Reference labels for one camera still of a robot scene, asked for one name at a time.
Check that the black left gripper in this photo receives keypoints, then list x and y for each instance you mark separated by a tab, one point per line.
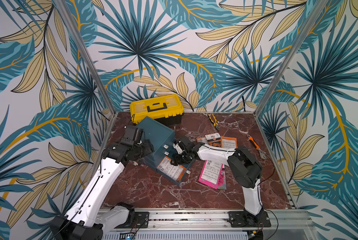
149	149

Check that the teal drawer cabinet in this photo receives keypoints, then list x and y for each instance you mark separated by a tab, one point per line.
159	135

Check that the teal bottom drawer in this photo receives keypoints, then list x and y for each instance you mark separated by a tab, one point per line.
187	167

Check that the white pink seed bag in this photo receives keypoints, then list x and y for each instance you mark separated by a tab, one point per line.
222	184

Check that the marigold photo seed bag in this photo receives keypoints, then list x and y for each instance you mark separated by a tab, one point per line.
213	137

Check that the orange seed bag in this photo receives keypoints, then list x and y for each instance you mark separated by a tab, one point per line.
174	173
214	143
229	143

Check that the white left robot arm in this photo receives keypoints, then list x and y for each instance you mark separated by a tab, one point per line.
83	221

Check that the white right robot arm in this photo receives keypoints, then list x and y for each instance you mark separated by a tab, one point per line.
246	169

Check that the yellow and black toolbox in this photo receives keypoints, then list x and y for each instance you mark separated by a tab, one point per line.
164	108

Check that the orange adjustable wrench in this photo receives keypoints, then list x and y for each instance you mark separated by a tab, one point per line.
262	153

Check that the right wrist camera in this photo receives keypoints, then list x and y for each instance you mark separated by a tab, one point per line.
183	145

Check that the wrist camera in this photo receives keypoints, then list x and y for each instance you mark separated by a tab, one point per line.
132	136
183	145

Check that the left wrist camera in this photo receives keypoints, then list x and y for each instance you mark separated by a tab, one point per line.
132	136

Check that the yellow handled pliers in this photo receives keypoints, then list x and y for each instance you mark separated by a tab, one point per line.
214	121

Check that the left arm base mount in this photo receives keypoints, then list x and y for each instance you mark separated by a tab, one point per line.
138	220

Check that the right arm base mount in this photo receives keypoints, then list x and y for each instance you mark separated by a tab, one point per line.
243	219

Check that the aluminium corner post left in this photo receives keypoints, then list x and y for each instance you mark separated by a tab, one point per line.
73	28

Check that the aluminium corner post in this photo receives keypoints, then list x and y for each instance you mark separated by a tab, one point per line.
73	28
310	20

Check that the aluminium corner post right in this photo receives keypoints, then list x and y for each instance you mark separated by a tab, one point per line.
310	20

